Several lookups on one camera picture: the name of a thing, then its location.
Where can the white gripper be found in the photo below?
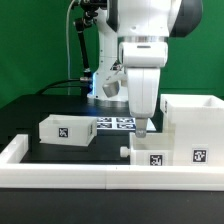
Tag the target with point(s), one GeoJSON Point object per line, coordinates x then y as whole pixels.
{"type": "Point", "coordinates": [143, 62]}

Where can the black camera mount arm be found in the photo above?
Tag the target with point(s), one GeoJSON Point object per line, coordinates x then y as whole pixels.
{"type": "Point", "coordinates": [89, 8]}

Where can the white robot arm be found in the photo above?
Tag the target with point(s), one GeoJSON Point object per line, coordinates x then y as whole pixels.
{"type": "Point", "coordinates": [133, 38]}

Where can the white U-shaped border frame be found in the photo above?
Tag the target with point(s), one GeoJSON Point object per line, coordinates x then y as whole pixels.
{"type": "Point", "coordinates": [14, 173]}

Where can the white drawer tray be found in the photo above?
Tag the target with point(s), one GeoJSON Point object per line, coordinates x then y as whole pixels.
{"type": "Point", "coordinates": [156, 149]}
{"type": "Point", "coordinates": [68, 130]}

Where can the white front drawer tray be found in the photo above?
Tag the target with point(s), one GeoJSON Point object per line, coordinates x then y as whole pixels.
{"type": "Point", "coordinates": [156, 149]}

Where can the white drawer cabinet box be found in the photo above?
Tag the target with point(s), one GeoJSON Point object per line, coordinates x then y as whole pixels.
{"type": "Point", "coordinates": [196, 123]}

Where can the white marker tag sheet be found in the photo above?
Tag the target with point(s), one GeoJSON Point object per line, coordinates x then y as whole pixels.
{"type": "Point", "coordinates": [116, 123]}

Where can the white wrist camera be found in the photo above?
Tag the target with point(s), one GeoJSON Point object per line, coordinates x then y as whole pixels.
{"type": "Point", "coordinates": [114, 89]}

